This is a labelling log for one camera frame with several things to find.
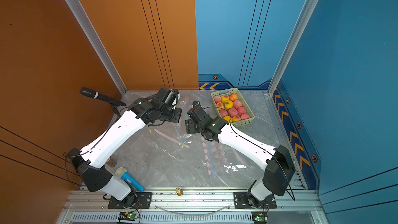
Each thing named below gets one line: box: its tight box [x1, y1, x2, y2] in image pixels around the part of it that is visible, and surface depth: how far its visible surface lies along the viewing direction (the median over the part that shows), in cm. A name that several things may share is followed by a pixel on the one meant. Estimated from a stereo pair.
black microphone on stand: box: [80, 87, 127, 118], surface depth 83 cm
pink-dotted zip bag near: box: [200, 135, 249, 179], surface depth 87 cm
